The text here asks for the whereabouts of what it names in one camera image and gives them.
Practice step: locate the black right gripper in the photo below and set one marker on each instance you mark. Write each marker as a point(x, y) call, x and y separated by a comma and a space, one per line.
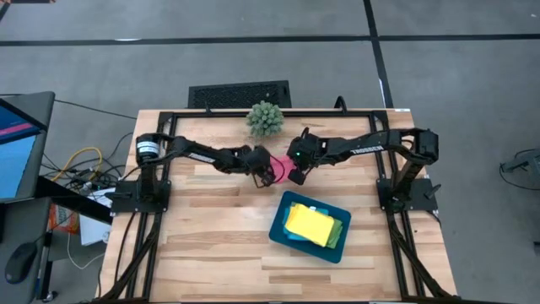
point(306, 152)

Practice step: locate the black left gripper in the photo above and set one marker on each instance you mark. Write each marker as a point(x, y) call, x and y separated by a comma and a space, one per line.
point(257, 162)

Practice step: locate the yellow microfiber towel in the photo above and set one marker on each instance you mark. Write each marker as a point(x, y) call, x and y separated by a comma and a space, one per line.
point(310, 224)

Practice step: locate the teal plastic bin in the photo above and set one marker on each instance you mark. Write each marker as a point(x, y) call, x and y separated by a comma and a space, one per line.
point(278, 236)

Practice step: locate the green microfiber towel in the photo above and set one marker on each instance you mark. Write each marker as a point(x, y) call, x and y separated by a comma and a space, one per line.
point(336, 236)

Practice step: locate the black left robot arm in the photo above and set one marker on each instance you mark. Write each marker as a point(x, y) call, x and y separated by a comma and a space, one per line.
point(190, 154)

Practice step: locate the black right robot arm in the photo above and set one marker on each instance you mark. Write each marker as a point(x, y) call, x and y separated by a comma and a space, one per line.
point(379, 148)

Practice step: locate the artificial green potted plant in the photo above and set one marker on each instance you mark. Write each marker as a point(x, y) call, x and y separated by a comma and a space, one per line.
point(265, 119)

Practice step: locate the black clamp hook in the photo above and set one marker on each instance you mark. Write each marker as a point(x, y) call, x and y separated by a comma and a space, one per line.
point(340, 98)

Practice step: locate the black perforated floor grille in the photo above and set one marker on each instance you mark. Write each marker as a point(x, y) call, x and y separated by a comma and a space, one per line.
point(236, 95)

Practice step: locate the white paper sheet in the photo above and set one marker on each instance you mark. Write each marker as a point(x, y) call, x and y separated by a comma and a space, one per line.
point(95, 230)

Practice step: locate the orange bag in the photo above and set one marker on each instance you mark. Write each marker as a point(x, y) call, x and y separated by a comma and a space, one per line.
point(63, 219)

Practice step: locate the black floor stand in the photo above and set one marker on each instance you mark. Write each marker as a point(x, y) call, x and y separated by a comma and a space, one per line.
point(527, 162)

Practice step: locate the blue-lit computer screen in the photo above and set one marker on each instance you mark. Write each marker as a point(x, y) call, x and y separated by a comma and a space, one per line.
point(17, 160)

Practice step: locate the gray side desk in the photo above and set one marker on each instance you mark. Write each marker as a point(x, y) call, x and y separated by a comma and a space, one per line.
point(12, 219)

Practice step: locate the black computer mouse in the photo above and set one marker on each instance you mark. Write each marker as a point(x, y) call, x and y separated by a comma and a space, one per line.
point(19, 264)

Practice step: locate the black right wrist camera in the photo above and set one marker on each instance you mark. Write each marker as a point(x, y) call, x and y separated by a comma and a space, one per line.
point(296, 176)

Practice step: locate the black metal table frame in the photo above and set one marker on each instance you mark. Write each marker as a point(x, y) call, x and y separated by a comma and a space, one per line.
point(295, 114)

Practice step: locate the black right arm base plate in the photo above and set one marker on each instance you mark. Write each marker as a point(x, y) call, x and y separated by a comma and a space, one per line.
point(417, 202)

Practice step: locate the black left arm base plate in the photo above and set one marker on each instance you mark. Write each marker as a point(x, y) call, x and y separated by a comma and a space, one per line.
point(126, 204)

